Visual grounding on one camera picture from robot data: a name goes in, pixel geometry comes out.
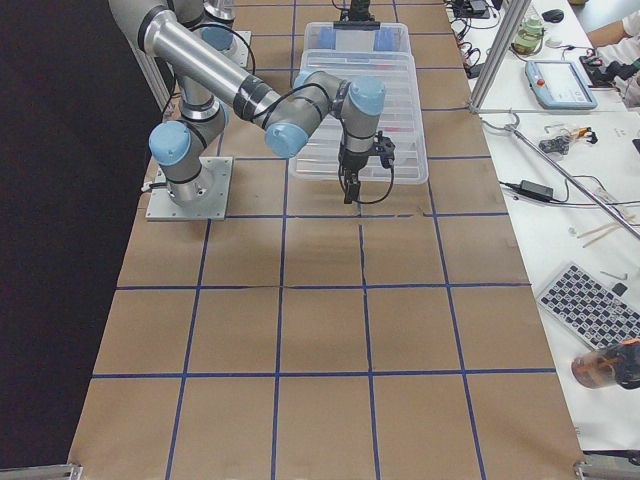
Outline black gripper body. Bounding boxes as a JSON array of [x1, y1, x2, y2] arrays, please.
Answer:
[[347, 0, 372, 22], [338, 131, 395, 185]]

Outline black computer mouse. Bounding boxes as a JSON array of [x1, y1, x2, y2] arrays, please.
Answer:
[[541, 9, 565, 24]]

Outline blue teach pendant tablet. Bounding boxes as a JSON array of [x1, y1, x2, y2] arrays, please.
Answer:
[[524, 60, 598, 110]]

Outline checkered calibration board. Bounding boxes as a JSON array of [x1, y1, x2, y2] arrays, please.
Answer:
[[537, 263, 639, 350]]

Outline long metal rod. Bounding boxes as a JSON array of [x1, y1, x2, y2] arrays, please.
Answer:
[[481, 111, 639, 239]]

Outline wooden chopsticks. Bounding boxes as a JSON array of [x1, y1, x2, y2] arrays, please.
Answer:
[[577, 222, 623, 248]]

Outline metal hex key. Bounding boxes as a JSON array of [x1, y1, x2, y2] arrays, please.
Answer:
[[600, 270, 629, 282]]

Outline person in white sleeve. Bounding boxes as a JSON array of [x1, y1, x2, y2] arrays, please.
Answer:
[[587, 11, 639, 109]]

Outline green tape dispenser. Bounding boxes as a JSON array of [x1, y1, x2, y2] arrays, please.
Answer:
[[511, 16, 544, 56]]

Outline clear plastic storage box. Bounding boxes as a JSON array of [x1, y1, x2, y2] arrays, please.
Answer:
[[303, 22, 411, 54]]

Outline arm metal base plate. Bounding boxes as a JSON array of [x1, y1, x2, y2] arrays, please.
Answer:
[[201, 27, 250, 67], [146, 156, 234, 221]]

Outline clear plastic box lid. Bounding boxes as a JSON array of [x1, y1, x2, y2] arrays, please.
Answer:
[[288, 47, 432, 187]]

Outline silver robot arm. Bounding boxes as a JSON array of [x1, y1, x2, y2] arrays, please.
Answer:
[[200, 1, 375, 53], [109, 1, 395, 204]]

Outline black power adapter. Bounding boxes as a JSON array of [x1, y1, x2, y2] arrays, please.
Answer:
[[500, 180, 554, 203]]

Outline aluminium frame post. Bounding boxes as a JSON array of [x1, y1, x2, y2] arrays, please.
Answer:
[[468, 0, 531, 113]]

